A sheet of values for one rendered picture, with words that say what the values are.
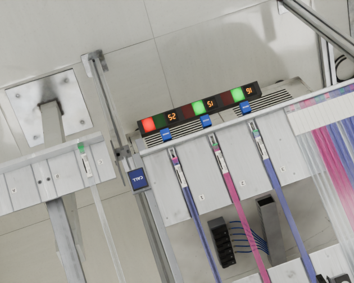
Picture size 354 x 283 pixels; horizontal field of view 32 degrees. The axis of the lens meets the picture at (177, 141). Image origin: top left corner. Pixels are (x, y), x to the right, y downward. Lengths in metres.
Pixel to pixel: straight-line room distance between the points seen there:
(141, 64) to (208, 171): 0.79
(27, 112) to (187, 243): 0.78
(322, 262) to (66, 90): 1.14
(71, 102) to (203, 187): 0.86
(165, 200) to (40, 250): 1.17
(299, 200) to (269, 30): 0.71
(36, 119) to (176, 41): 0.58
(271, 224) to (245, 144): 0.40
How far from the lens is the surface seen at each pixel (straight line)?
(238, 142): 1.59
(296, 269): 1.56
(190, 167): 1.57
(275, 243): 1.97
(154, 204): 1.54
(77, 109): 2.29
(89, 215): 2.55
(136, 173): 1.52
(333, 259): 1.58
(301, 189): 1.93
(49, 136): 2.04
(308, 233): 2.06
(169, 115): 1.62
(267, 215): 1.88
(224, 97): 1.63
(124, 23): 2.19
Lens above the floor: 2.05
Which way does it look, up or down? 57 degrees down
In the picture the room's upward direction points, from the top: 154 degrees clockwise
